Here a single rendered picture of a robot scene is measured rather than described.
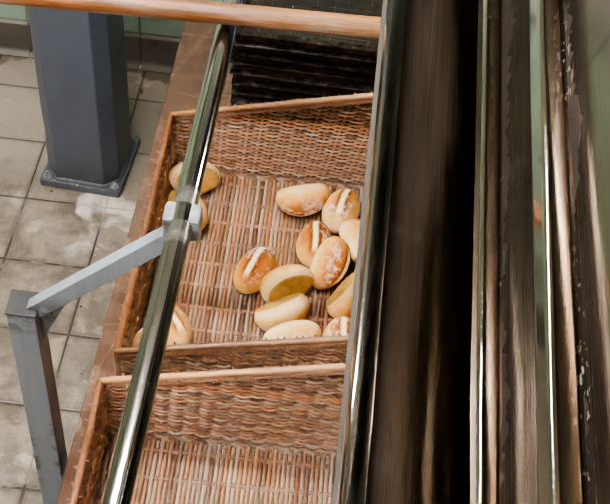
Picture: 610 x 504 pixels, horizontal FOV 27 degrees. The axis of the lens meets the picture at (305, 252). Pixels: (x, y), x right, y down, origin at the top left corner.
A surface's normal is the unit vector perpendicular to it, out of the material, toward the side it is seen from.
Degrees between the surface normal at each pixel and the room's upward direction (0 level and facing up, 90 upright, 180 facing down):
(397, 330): 10
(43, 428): 90
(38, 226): 0
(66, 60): 90
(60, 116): 90
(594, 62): 70
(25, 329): 90
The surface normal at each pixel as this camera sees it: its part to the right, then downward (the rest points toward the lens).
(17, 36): -0.11, 0.75
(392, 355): 0.22, -0.62
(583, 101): -0.91, -0.33
